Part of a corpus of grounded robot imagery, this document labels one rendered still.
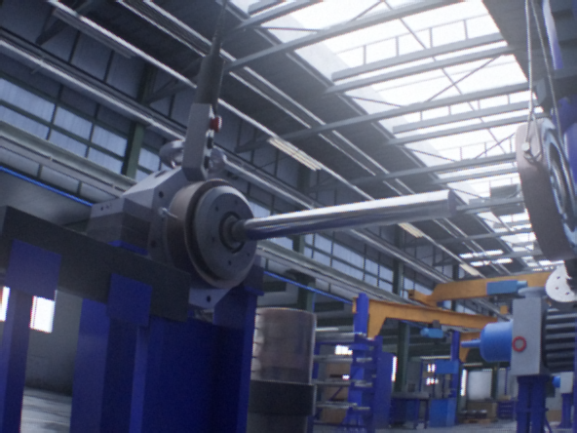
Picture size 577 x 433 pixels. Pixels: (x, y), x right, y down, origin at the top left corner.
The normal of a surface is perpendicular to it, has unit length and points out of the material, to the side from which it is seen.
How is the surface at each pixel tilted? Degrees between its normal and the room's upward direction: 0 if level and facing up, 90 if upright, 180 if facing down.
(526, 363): 90
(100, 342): 90
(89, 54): 90
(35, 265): 90
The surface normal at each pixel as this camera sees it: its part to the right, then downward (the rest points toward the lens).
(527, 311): -0.59, -0.29
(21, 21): 0.80, -0.12
